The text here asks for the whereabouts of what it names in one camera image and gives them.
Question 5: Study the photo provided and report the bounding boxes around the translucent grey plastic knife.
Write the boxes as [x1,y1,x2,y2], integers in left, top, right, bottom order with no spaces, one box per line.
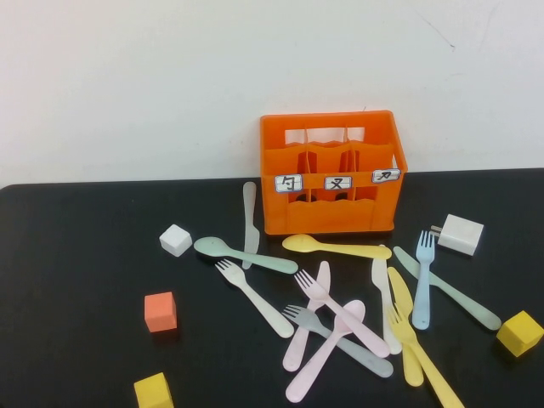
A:
[241,181,261,270]

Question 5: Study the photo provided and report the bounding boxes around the pale green plastic spoon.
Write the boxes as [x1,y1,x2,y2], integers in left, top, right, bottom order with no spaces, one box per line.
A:
[193,235,299,275]

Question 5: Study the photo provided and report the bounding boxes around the orange plastic cutlery holder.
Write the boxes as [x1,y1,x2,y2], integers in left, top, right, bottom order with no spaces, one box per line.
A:
[259,109,408,235]

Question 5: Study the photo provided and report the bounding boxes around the yellow plastic spoon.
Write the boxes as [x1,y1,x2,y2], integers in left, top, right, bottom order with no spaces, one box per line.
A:
[281,233,393,260]

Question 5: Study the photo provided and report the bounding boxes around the pink plastic knife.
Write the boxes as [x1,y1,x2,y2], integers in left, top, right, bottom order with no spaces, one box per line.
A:
[282,260,332,372]

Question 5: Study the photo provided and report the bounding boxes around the white plastic fork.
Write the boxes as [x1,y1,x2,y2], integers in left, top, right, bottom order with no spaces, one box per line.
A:
[214,258,295,339]

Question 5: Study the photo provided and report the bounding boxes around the white foam cube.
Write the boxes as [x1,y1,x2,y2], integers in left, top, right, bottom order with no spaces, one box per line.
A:
[159,224,193,258]

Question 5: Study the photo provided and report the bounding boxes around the white plastic knife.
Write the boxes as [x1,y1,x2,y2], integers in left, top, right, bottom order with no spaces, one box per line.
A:
[371,254,403,356]

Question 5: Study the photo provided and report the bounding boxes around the pink plastic fork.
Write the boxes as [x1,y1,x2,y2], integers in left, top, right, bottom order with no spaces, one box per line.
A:
[293,270,390,358]

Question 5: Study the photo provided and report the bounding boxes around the orange foam cube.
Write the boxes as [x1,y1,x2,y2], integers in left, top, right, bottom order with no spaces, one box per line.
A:
[143,292,179,333]

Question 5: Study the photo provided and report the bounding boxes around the yellow plastic knife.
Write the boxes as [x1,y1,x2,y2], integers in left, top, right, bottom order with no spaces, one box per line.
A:
[386,266,425,388]

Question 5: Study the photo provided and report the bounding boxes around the pink plastic spoon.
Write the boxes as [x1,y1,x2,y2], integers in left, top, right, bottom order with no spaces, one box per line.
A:
[285,299,366,404]

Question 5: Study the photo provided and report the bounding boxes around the light blue plastic fork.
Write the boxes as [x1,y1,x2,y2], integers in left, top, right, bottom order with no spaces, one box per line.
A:
[411,229,437,332]

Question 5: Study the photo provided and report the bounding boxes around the grey plastic fork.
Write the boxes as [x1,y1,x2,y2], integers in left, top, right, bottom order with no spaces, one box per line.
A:
[282,304,394,378]

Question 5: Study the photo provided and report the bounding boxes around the pale green plastic knife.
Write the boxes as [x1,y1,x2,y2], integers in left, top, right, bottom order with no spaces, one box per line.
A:
[393,246,502,332]

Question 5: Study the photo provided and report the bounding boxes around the yellow foam cube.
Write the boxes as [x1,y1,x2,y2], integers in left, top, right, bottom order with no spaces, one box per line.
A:
[133,372,174,408]
[496,310,544,358]

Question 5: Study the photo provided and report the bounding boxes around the yellow plastic fork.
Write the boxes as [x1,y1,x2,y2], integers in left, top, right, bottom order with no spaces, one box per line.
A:
[387,303,467,408]

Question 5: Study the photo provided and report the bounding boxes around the white usb wall charger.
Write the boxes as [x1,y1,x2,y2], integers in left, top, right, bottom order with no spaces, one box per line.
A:
[429,213,485,257]

